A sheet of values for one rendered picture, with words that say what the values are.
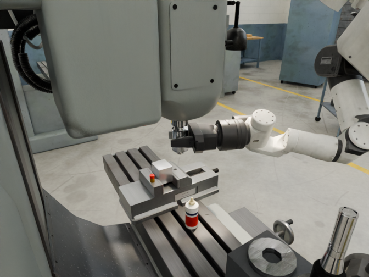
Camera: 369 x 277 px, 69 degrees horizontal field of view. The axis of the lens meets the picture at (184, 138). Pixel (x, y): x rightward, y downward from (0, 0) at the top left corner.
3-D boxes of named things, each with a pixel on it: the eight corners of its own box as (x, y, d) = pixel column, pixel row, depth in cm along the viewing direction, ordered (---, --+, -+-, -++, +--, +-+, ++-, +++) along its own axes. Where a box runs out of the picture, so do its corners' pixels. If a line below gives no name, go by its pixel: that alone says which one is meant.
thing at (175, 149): (174, 154, 74) (173, 135, 72) (170, 146, 78) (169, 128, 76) (190, 151, 75) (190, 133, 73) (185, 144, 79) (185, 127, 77)
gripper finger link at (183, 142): (170, 137, 72) (193, 136, 73) (170, 148, 74) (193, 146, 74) (171, 139, 71) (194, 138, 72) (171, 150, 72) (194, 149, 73)
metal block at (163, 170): (165, 173, 99) (164, 158, 96) (172, 181, 94) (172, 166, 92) (151, 177, 96) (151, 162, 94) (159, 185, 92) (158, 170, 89)
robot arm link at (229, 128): (187, 114, 80) (227, 111, 81) (187, 143, 84) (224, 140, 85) (195, 131, 68) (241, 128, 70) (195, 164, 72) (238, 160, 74)
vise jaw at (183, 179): (175, 168, 105) (174, 159, 103) (192, 184, 95) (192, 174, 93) (161, 172, 102) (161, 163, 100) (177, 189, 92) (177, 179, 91)
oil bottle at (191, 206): (193, 219, 89) (194, 192, 84) (200, 227, 86) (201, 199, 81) (183, 223, 87) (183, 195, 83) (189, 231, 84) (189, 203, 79)
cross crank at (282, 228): (278, 230, 134) (281, 211, 129) (297, 247, 124) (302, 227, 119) (253, 242, 127) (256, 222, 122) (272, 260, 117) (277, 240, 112)
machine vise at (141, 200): (198, 173, 114) (199, 150, 109) (220, 192, 103) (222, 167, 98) (118, 200, 98) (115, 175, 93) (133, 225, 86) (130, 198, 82)
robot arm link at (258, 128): (233, 156, 78) (270, 153, 79) (240, 129, 70) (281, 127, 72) (223, 128, 85) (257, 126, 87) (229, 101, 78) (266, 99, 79)
